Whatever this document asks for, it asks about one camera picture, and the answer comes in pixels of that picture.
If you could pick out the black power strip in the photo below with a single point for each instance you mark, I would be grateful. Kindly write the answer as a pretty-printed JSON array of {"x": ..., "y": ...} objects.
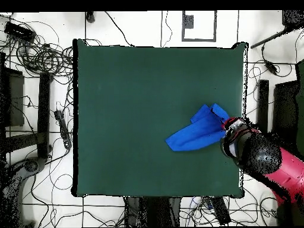
[
  {"x": 220, "y": 211},
  {"x": 63, "y": 128}
]

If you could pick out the dark green table cloth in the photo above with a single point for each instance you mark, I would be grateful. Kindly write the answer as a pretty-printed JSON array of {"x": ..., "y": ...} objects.
[{"x": 130, "y": 95}]

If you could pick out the black rod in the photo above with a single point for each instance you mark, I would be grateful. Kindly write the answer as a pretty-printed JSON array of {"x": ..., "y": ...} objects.
[{"x": 268, "y": 39}]

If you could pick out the black speckled block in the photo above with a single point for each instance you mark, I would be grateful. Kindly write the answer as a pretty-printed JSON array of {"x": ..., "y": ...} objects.
[{"x": 293, "y": 19}]

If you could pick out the blue shirt with white print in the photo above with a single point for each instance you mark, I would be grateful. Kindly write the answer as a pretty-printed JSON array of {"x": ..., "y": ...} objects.
[{"x": 197, "y": 135}]

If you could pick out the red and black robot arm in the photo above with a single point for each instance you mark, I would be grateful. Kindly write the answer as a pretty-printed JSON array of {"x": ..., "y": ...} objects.
[{"x": 266, "y": 156}]

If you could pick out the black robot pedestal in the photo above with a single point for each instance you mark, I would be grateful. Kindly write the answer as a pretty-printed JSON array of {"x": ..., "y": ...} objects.
[{"x": 152, "y": 211}]

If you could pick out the grey square frame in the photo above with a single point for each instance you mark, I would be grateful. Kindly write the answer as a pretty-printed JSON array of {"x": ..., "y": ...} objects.
[{"x": 215, "y": 26}]

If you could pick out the black stand base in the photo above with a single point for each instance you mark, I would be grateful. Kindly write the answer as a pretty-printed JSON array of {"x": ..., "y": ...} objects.
[{"x": 30, "y": 165}]

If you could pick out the black flat panel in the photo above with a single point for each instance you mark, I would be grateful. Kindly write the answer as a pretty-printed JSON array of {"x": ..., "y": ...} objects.
[
  {"x": 283, "y": 111},
  {"x": 15, "y": 99}
]

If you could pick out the small black cylinder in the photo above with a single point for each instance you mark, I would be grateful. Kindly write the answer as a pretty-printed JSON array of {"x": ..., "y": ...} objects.
[{"x": 90, "y": 17}]

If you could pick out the black stand bar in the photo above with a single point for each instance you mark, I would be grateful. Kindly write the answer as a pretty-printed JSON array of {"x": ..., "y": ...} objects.
[
  {"x": 44, "y": 114},
  {"x": 263, "y": 104}
]

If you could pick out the small dark grey square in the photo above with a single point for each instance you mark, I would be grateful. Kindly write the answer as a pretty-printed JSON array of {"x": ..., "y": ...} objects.
[{"x": 188, "y": 21}]

